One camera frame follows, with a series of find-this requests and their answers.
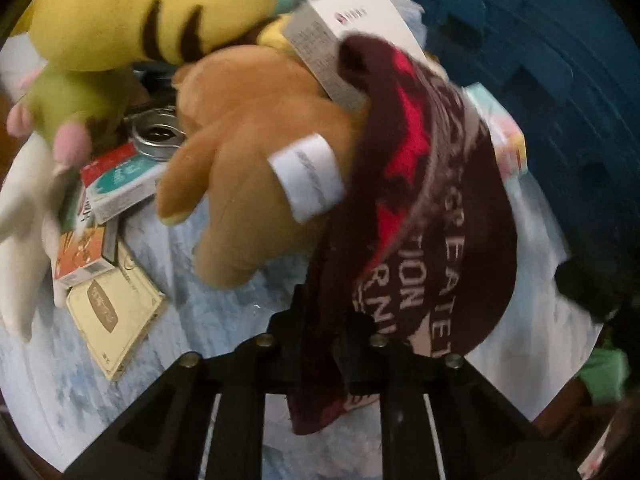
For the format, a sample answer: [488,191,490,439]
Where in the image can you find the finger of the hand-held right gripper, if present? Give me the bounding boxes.
[552,254,640,327]

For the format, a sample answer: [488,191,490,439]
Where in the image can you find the red teal white box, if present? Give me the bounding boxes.
[80,142,169,225]

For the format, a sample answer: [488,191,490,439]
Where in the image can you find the round metal tin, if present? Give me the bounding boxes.
[131,108,189,162]

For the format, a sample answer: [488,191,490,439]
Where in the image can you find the brown knit hat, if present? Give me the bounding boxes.
[287,32,519,436]

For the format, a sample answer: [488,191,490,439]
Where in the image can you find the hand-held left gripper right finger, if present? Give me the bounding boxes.
[337,311,581,480]

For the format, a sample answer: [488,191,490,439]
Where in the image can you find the cream flat box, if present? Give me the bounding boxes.
[65,240,167,384]

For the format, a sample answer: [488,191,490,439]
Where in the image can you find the pastel tissue packet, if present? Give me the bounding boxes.
[462,82,530,177]

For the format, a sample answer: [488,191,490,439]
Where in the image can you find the small orange box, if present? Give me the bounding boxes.
[52,225,119,291]

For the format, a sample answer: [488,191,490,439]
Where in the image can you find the blue plastic crate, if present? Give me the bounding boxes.
[402,0,640,313]

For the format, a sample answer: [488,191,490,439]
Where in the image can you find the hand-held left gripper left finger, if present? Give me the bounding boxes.
[65,285,315,480]

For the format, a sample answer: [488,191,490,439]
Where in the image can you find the olive green plush toy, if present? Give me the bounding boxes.
[7,66,134,167]

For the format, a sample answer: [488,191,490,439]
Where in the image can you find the orange plush toy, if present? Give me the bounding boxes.
[155,45,381,292]

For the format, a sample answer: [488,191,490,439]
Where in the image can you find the green cloth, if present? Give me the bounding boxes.
[575,347,632,407]

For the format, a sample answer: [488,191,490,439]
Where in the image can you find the white plush rabbit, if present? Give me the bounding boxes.
[0,145,72,344]

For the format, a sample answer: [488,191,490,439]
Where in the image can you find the yellow plush toy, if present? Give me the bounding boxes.
[17,0,297,74]

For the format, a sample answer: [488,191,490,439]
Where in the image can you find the white paper box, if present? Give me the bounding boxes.
[282,0,427,114]

